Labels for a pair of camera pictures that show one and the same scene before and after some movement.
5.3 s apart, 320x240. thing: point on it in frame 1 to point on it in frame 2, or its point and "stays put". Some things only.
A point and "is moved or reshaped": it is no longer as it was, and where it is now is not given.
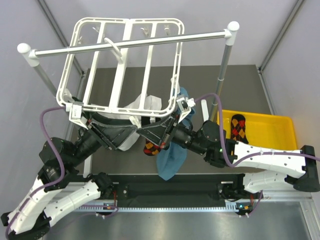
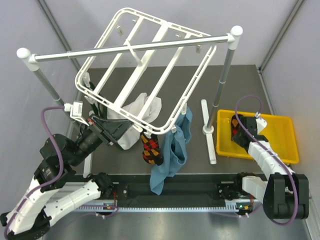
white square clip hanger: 128,66 is moved or reshaped
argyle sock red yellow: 151,149 is moved or reshaped
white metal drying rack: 32,56 to 234,34
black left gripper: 111,136 to 110,130
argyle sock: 238,128 stays put
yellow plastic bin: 265,131 stays put
